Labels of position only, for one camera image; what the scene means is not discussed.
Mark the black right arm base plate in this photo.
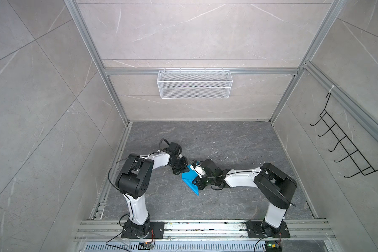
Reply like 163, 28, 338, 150
245, 220, 290, 238

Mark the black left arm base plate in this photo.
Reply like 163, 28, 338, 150
121, 220, 165, 239

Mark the aluminium front rail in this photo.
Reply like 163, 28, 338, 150
73, 219, 336, 241

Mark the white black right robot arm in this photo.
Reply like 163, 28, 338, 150
186, 159, 297, 230

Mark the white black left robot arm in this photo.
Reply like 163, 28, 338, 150
115, 142, 189, 226

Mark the blue square paper sheet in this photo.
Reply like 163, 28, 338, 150
181, 165, 199, 195

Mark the black wire hook rack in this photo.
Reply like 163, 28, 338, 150
310, 93, 378, 178

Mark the white wire mesh basket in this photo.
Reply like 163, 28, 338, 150
157, 70, 233, 99

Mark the aluminium frame rail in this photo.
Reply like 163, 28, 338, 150
89, 122, 133, 220

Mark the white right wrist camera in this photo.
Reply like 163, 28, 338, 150
191, 161, 205, 177

